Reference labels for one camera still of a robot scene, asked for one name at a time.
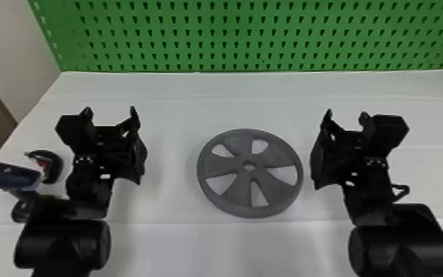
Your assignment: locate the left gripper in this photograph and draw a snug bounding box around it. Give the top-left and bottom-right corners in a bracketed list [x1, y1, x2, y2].
[79, 105, 149, 186]

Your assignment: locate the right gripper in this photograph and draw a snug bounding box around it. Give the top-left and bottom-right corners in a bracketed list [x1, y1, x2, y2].
[309, 108, 372, 190]

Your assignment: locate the grey wheel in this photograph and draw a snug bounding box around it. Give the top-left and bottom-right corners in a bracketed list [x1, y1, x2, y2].
[196, 127, 305, 220]

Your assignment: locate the drill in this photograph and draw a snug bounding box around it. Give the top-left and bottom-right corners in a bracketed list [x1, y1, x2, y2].
[0, 149, 64, 192]

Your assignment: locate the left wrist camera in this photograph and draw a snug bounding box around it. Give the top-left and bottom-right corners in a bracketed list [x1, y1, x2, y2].
[54, 113, 99, 158]

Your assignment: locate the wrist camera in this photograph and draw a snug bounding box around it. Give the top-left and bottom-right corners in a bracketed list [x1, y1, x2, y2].
[361, 113, 411, 158]
[54, 113, 99, 158]

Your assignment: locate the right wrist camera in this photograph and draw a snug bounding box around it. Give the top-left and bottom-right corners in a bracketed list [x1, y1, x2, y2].
[361, 113, 411, 158]

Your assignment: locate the black cable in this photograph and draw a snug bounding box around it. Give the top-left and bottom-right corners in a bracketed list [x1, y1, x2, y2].
[391, 184, 411, 203]

